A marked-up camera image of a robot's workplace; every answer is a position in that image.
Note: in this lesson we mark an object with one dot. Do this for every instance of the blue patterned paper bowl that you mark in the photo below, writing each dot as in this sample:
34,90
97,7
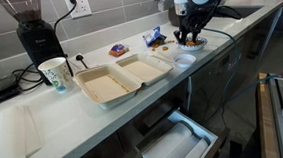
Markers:
202,46

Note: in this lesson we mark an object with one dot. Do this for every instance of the black coffee grinder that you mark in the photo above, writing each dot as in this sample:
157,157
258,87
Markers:
40,42

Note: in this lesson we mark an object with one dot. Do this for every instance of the printed paper cup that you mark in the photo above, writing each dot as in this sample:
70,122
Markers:
58,76

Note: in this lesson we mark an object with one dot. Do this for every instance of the brown cereal flakes pile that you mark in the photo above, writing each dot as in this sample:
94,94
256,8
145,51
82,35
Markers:
189,44

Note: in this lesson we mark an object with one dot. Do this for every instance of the white paper roll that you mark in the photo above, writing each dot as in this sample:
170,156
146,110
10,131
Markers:
169,145
197,152

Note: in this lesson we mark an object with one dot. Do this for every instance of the open grey drawer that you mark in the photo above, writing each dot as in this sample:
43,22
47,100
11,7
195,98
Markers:
212,137

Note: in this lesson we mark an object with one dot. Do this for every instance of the brown pretzel cookie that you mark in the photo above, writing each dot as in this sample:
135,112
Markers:
165,48
171,41
156,46

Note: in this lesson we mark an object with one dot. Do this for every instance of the open styrofoam clamshell container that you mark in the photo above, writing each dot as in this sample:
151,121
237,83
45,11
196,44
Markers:
105,88

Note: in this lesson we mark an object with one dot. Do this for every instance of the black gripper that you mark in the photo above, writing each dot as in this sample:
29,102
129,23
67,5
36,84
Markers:
195,17

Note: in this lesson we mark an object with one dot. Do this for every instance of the black spoon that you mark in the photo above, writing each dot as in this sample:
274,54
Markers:
81,59

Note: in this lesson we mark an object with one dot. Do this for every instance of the white folded napkin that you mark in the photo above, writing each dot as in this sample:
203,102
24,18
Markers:
8,138

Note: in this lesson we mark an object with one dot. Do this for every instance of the blue snack bag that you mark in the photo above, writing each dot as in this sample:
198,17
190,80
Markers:
153,34

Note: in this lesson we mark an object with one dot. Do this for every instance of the orange snack packet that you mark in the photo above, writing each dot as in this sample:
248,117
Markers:
118,50

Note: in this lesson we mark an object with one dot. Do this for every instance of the steel counter sink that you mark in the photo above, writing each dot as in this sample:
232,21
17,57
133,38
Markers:
247,10

